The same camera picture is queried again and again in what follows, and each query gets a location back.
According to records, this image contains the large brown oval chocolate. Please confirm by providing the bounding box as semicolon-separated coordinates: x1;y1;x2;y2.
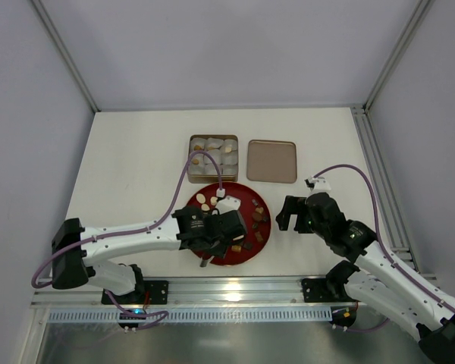
252;212;262;222

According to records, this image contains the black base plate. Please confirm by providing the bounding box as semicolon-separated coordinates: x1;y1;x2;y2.
301;278;336;303
111;281;169;305

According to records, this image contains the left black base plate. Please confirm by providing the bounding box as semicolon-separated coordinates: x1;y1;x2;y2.
111;281;169;305

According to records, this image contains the right aluminium frame rail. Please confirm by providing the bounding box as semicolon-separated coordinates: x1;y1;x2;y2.
350;105;419;271

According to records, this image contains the slotted cable duct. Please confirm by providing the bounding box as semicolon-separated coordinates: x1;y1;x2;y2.
47;306;332;324

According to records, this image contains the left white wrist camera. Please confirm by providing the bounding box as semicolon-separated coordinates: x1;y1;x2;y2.
214;188;241;215

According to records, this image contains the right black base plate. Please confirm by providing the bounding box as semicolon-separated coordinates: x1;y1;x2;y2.
301;278;336;303

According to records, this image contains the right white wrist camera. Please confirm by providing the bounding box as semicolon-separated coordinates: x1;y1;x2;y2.
305;177;331;193

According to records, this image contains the gold tin box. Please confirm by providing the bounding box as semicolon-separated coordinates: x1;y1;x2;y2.
187;134;240;184

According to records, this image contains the red round tray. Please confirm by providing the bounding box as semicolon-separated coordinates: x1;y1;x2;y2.
194;182;271;266

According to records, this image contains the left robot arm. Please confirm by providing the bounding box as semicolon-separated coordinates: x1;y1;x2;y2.
52;206;247;304

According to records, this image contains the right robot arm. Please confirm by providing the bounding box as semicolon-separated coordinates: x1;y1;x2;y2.
276;193;455;363

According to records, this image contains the white oval chocolate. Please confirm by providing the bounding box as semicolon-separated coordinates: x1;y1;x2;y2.
196;193;206;204

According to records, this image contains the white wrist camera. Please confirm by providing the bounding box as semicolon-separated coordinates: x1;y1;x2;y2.
305;177;331;193
214;188;241;215

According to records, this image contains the gold tin lid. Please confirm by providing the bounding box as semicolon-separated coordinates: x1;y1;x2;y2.
246;140;297;184

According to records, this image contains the aluminium front rail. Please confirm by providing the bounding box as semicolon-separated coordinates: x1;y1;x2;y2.
30;275;439;309

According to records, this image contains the brown striped chocolate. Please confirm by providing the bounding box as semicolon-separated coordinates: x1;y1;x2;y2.
255;231;264;243

